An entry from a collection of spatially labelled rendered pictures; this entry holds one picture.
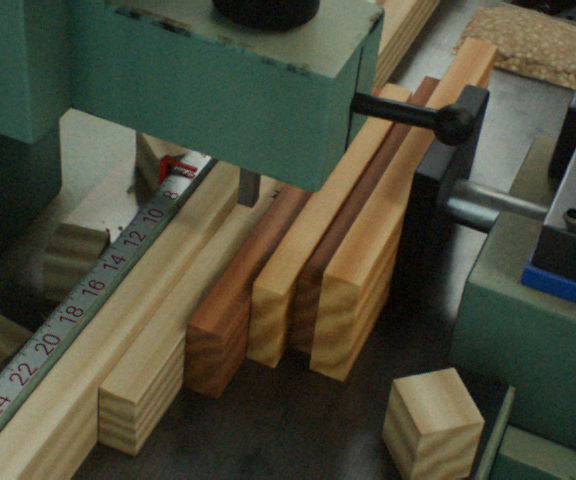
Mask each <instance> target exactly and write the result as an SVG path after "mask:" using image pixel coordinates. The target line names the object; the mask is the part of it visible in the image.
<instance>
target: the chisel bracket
mask: <svg viewBox="0 0 576 480"><path fill-rule="evenodd" d="M67 15H68V48H69V50H70V79H71V108H72V109H75V110H78V111H81V112H85V113H88V114H91V115H94V116H96V117H99V118H102V119H105V120H108V121H111V122H114V123H116V124H117V125H120V126H122V127H125V128H128V129H131V130H134V131H137V132H140V133H143V134H146V135H148V136H151V137H154V138H157V139H160V140H163V141H166V142H169V143H171V144H174V145H177V146H180V147H183V148H186V149H189V150H192V151H195V152H197V153H200V154H203V155H206V156H209V157H212V158H215V159H217V160H220V161H222V162H225V163H228V164H231V165H234V166H237V167H240V168H243V169H245V170H248V171H251V172H254V173H257V174H260V175H263V176H266V177H269V178H270V179H273V180H276V181H279V182H285V183H288V184H291V185H294V186H296V187H299V188H302V189H305V190H308V191H311V192H318V191H319V190H320V189H321V188H322V186H323V185H324V183H325V182H326V181H327V180H328V178H329V177H330V175H331V174H332V172H333V171H334V169H335V168H336V166H337V165H338V163H339V162H340V160H341V159H342V157H343V156H344V154H346V152H347V150H348V148H349V147H350V145H351V144H352V142H353V141H354V139H355V138H356V136H357V135H358V133H359V132H360V130H361V129H362V127H363V126H364V124H365V123H366V121H367V120H368V115H363V114H359V113H355V114H354V113H351V112H350V105H351V101H352V99H353V96H355V94H356V93H362V94H366V95H371V96H372V91H373V85H374V79H375V73H376V67H377V61H378V55H379V48H380V42H381V36H382V30H383V24H384V18H385V11H384V8H383V7H382V6H380V5H377V4H374V3H371V2H368V1H364V0H321V3H320V8H319V11H318V13H317V14H316V15H315V16H314V17H313V19H312V20H311V21H310V22H308V23H306V24H304V25H302V26H299V27H296V28H292V29H287V30H278V31H268V30H258V29H252V28H249V27H248V26H244V25H241V24H238V23H236V22H234V21H232V20H230V19H228V18H227V17H225V16H224V15H223V14H221V13H220V12H219V11H218V10H217V8H216V7H215V6H214V4H213V2H212V1H211V0H67Z"/></svg>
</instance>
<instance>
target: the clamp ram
mask: <svg viewBox="0 0 576 480"><path fill-rule="evenodd" d="M489 97H490V91H489V90H488V89H485V88H484V89H482V88H478V87H475V86H472V85H469V84H467V85H465V86H464V88H463V90H462V91H461V93H460V95H459V97H458V98H457V100H456V102H455V103H454V104H460V105H463V106H465V107H466V108H468V109H469V110H470V111H471V112H472V114H473V116H474V118H475V124H476V126H475V131H474V134H473V136H472V137H471V139H470V140H469V141H468V142H467V143H465V144H464V145H461V146H457V147H450V146H446V145H444V144H442V143H441V142H440V141H439V140H437V138H436V137H435V138H434V140H433V141H432V143H431V145H430V147H429V148H428V150H427V152H426V153H425V155H424V157H423V159H422V160H421V162H420V164H419V166H418V167H417V169H416V170H415V171H414V174H413V179H412V184H411V189H410V194H409V198H408V203H407V208H406V213H405V218H404V223H403V228H402V232H401V237H400V242H399V246H398V251H397V256H396V261H395V266H394V271H393V276H392V280H391V285H390V289H389V296H391V297H393V298H396V299H398V300H401V301H404V302H407V303H409V304H413V303H414V302H415V300H416V298H417V296H418V294H419V292H420V290H421V288H422V286H423V285H424V284H423V283H424V281H425V279H426V277H427V275H428V273H429V272H430V270H431V268H432V266H433V264H434V262H435V260H436V258H437V256H438V254H439V252H440V250H441V248H442V246H443V244H444V242H445V240H446V238H447V236H448V234H449V232H450V230H451V228H452V226H453V225H454V224H457V225H460V226H466V227H469V228H471V229H474V230H477V231H480V232H483V233H486V234H488V232H489V230H490V228H491V226H492V224H493V222H494V220H495V218H496V217H497V216H498V214H499V213H500V212H504V211H508V212H511V213H514V214H518V215H521V216H524V217H527V218H529V219H535V220H538V221H541V222H544V219H545V217H546V216H547V213H548V211H549V209H550V207H549V206H546V205H543V204H540V203H537V202H534V201H531V200H528V199H525V198H522V197H519V196H516V195H513V194H509V193H506V192H503V191H500V190H497V189H494V188H491V187H488V186H485V185H482V184H479V183H476V182H473V181H470V180H468V179H469V175H470V170H471V166H472V162H473V158H474V154H475V152H476V150H477V146H478V142H479V138H480V134H481V129H482V125H483V121H484V117H485V113H486V109H487V105H488V101H489Z"/></svg>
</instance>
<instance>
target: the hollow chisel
mask: <svg viewBox="0 0 576 480"><path fill-rule="evenodd" d="M261 176H262V175H260V174H257V173H254V172H251V171H248V170H245V169H243V168H240V176H239V187H238V199H237V203H238V204H240V205H243V206H246V207H248V208H251V209H252V208H253V207H254V206H255V204H256V203H257V202H258V200H259V195H260V185H261Z"/></svg>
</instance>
